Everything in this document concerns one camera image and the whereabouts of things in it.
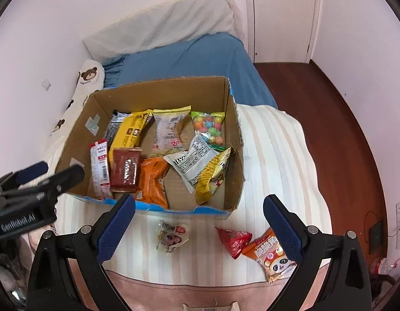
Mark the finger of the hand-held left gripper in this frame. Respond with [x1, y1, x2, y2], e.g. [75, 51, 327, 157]
[0, 161, 49, 192]
[0, 165, 85, 201]

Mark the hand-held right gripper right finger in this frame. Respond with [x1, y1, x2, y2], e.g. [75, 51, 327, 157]
[263, 194, 372, 311]

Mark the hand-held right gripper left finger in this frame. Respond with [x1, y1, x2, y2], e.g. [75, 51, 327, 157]
[26, 194, 136, 311]

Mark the white red-label snack packet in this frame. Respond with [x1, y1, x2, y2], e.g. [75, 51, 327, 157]
[90, 139, 114, 200]

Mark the dark red snack packet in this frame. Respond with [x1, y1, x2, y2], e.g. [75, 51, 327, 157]
[110, 147, 143, 192]

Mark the black snack packet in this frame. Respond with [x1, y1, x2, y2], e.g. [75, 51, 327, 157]
[104, 110, 155, 143]

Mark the large yellow snack packet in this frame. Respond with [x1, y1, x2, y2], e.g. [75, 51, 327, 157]
[108, 110, 154, 161]

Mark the small yellow snack packet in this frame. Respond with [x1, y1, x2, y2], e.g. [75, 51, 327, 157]
[195, 147, 232, 205]

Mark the white barcode snack packet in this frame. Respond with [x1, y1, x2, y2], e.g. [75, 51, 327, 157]
[163, 134, 216, 195]

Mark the beige bread packet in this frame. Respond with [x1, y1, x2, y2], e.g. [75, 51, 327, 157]
[152, 105, 191, 156]

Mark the colourful candy ball bag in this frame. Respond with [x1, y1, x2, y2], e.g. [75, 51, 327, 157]
[191, 111, 226, 146]

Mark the cardboard box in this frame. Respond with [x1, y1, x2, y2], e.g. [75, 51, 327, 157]
[55, 76, 246, 219]

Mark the orange panda snack packet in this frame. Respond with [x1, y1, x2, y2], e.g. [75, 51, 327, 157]
[241, 227, 298, 284]

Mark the small red snack packet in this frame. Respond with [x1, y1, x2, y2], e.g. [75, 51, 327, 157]
[215, 227, 253, 260]

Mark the small clear toy packet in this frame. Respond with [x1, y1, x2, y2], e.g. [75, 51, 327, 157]
[156, 220, 190, 253]

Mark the cat print blanket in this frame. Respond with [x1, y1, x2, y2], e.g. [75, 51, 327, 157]
[22, 104, 333, 311]

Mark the black floor box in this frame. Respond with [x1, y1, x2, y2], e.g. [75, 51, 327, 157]
[369, 221, 384, 255]

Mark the bear print pillow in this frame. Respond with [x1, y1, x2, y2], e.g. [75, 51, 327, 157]
[51, 59, 105, 137]

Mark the white power strip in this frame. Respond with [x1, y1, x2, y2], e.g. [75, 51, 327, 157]
[394, 202, 400, 250]

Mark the blue bed sheet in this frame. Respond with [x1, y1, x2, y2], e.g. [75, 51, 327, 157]
[101, 32, 278, 109]

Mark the grey-white pillow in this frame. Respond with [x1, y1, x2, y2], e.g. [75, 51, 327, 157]
[82, 0, 245, 65]

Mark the white door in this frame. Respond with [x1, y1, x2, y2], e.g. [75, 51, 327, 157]
[243, 0, 319, 63]

